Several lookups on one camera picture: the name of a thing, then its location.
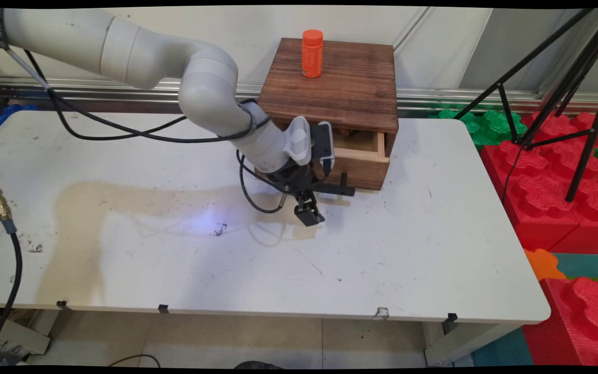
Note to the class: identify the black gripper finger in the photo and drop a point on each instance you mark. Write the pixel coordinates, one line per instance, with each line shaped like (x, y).
(314, 217)
(301, 206)

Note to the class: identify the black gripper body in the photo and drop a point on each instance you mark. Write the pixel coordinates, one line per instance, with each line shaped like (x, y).
(299, 179)

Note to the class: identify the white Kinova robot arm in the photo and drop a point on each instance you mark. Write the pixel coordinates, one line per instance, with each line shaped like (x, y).
(122, 47)

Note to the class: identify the dark blue rectangular object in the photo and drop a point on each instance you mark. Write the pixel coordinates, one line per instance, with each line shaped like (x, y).
(341, 190)

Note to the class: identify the brown wooden drawer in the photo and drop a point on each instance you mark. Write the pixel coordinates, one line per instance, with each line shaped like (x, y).
(358, 161)

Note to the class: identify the dark wooden drawer cabinet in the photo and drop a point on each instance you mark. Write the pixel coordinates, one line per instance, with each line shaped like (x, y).
(340, 83)

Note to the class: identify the orange plastic bottle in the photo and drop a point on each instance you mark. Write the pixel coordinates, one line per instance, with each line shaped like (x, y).
(312, 54)

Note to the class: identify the black table edge clip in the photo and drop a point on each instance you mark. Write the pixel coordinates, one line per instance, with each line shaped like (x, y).
(163, 308)
(62, 305)
(450, 317)

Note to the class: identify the large red foam block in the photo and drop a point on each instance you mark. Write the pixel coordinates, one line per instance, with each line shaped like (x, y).
(543, 187)

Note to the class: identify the orange foam piece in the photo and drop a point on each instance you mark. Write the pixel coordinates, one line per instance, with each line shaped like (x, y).
(543, 265)

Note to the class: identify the teal foam mat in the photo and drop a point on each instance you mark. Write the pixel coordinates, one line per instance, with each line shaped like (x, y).
(587, 266)

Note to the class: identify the black tripod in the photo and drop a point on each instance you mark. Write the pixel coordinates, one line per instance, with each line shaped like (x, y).
(563, 93)

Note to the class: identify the blue foam block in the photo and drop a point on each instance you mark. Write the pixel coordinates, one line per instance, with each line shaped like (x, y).
(11, 115)

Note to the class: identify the black white-edged wrist camera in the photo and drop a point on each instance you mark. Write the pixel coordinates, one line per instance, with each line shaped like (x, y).
(324, 145)

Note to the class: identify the white table frame leg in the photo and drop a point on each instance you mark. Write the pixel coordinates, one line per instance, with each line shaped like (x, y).
(465, 343)
(16, 332)

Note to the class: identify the aluminium wall rail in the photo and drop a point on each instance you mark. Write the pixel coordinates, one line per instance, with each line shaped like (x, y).
(122, 88)

